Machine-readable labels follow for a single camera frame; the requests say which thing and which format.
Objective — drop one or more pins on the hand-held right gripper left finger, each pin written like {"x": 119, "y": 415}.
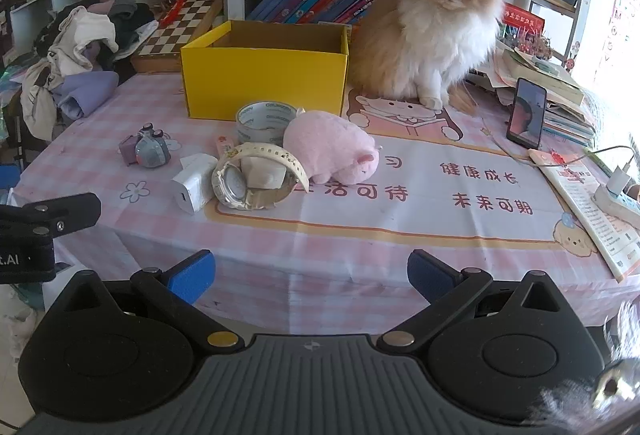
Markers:
{"x": 192, "y": 272}

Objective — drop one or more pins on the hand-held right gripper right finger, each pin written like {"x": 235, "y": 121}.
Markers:
{"x": 430, "y": 272}

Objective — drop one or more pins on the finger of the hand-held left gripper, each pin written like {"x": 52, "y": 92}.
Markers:
{"x": 50, "y": 210}

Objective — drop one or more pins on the white square power adapter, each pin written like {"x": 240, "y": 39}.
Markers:
{"x": 192, "y": 185}

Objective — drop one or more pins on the cream white wristwatch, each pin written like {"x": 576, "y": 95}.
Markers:
{"x": 230, "y": 187}

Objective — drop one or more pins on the grey purple toy figure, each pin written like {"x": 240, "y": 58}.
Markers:
{"x": 150, "y": 152}

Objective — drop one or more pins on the white foam block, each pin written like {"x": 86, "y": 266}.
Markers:
{"x": 265, "y": 172}

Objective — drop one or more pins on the pink plush pig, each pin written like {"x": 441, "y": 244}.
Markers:
{"x": 325, "y": 140}

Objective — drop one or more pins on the yellow cardboard box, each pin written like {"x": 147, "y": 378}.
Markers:
{"x": 260, "y": 85}

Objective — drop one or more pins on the pink checked printed tablecloth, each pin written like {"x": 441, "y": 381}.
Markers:
{"x": 350, "y": 225}

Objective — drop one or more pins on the purple sweatshirt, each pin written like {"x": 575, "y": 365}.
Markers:
{"x": 90, "y": 92}

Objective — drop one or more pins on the pink eraser pack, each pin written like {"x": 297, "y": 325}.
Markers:
{"x": 226, "y": 147}

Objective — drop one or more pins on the clear packing tape roll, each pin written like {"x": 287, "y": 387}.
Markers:
{"x": 260, "y": 125}

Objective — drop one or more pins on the white printed booklet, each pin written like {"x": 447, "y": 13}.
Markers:
{"x": 590, "y": 220}

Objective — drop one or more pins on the black smartphone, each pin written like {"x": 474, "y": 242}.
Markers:
{"x": 525, "y": 115}

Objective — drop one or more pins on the pile of dark clothes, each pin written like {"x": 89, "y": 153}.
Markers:
{"x": 130, "y": 22}

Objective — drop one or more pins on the white power strip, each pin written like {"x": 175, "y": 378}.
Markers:
{"x": 625, "y": 210}

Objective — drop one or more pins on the stack of books and papers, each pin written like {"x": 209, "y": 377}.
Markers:
{"x": 565, "y": 115}

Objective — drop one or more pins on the small white charger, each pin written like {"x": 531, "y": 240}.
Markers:
{"x": 619, "y": 180}

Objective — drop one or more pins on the grey fluffy charm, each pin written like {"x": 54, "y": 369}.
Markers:
{"x": 615, "y": 385}

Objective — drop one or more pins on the wooden chessboard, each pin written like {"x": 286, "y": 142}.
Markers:
{"x": 175, "y": 30}

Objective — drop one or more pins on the red tassel ornament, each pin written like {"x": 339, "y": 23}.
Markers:
{"x": 177, "y": 5}

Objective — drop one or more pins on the orange and white cat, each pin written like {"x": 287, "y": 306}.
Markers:
{"x": 425, "y": 30}

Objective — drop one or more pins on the row of small colourful figurines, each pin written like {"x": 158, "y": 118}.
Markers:
{"x": 527, "y": 45}

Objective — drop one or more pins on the red printed box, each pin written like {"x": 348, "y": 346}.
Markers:
{"x": 522, "y": 19}

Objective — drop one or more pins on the wall poster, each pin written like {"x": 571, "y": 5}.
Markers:
{"x": 620, "y": 15}

